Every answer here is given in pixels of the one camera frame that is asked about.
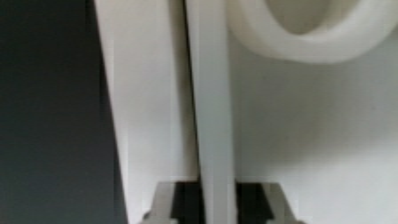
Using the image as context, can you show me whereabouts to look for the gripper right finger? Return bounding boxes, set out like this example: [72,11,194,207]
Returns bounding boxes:
[237,182,306,224]

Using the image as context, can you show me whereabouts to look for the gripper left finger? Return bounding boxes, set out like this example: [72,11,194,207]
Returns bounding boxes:
[141,181,205,224]

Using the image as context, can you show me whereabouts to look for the white square tabletop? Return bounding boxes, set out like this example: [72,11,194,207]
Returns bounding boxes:
[95,0,398,224]

